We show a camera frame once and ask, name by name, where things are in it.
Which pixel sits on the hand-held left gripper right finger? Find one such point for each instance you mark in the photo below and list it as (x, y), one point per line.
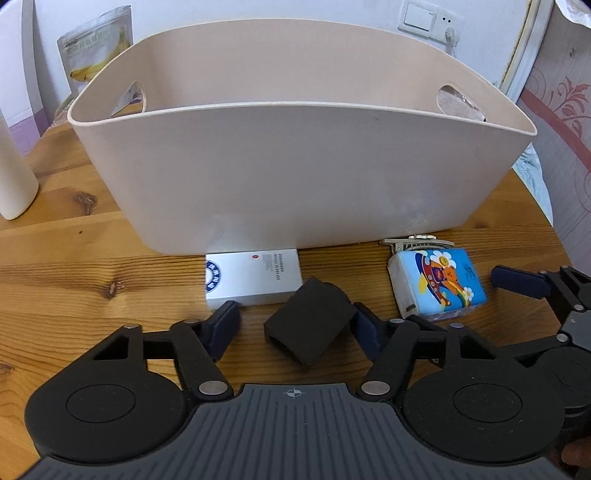
(367, 332)

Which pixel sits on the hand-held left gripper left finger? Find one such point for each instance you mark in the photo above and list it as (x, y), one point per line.
(221, 327)

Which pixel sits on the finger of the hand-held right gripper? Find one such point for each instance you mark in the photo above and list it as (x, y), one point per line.
(540, 348)
(517, 281)

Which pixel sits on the white box with blue emblem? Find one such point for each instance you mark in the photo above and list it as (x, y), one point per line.
(254, 281)

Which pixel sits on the small black box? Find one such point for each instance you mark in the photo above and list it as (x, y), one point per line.
(309, 323)

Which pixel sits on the blue cartoon box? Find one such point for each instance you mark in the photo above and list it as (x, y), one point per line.
(443, 281)

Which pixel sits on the beige plastic storage basket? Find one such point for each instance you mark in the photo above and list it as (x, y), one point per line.
(300, 184)

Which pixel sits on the person's right hand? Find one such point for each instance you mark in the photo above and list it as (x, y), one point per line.
(575, 454)

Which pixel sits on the pale blue blanket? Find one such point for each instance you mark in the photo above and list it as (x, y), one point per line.
(535, 184)

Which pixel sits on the beige hair clip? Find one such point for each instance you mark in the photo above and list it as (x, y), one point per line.
(411, 241)

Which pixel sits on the floral patterned panel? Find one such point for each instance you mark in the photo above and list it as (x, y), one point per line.
(563, 138)

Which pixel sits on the white thermos bottle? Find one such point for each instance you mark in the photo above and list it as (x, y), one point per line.
(14, 184)

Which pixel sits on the banana snack pouch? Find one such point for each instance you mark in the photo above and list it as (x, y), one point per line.
(92, 50)

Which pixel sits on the lilac and white headboard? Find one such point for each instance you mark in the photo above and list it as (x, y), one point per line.
(16, 69)

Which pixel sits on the white wall socket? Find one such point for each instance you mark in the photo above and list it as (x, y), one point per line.
(450, 18)

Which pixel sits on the white wall light switch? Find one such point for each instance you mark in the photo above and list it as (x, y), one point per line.
(417, 17)

